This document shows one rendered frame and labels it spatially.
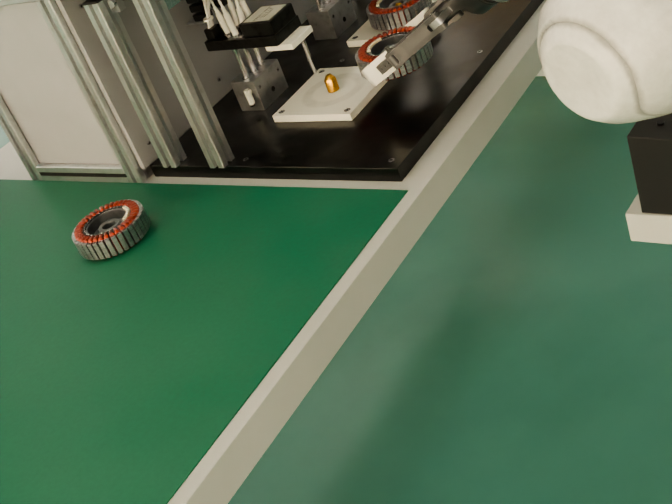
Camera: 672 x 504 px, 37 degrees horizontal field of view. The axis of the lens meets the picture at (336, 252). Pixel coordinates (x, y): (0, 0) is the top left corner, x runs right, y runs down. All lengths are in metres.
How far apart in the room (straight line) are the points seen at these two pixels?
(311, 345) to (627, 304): 1.19
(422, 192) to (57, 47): 0.62
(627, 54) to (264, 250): 0.61
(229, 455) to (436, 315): 1.33
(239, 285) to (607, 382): 0.99
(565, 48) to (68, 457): 0.68
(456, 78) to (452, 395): 0.81
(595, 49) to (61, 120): 1.04
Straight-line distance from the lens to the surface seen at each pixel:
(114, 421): 1.17
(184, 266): 1.37
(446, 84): 1.52
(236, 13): 1.66
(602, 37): 0.89
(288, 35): 1.59
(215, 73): 1.76
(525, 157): 2.81
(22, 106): 1.77
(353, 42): 1.76
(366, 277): 1.22
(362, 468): 2.05
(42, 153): 1.81
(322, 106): 1.56
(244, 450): 1.08
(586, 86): 0.92
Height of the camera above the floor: 1.41
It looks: 32 degrees down
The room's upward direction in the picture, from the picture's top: 22 degrees counter-clockwise
